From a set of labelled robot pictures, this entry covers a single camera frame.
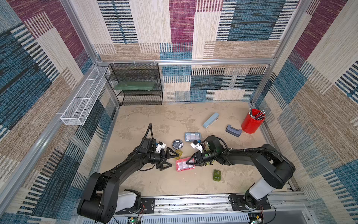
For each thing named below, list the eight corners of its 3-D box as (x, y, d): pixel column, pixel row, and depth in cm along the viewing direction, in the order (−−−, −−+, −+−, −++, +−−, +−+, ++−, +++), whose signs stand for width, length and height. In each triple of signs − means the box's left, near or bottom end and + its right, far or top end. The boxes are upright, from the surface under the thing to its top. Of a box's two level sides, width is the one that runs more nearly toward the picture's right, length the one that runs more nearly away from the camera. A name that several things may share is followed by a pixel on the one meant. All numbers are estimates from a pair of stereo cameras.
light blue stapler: (206, 129, 105) (207, 125, 101) (202, 126, 107) (203, 122, 103) (219, 118, 112) (220, 114, 108) (215, 115, 114) (216, 111, 110)
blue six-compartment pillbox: (184, 141, 100) (184, 140, 98) (184, 133, 104) (184, 132, 102) (201, 141, 100) (201, 140, 98) (200, 133, 104) (200, 132, 102)
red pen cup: (243, 133, 104) (251, 119, 91) (239, 123, 110) (247, 109, 98) (257, 133, 104) (267, 119, 91) (253, 122, 110) (262, 108, 97)
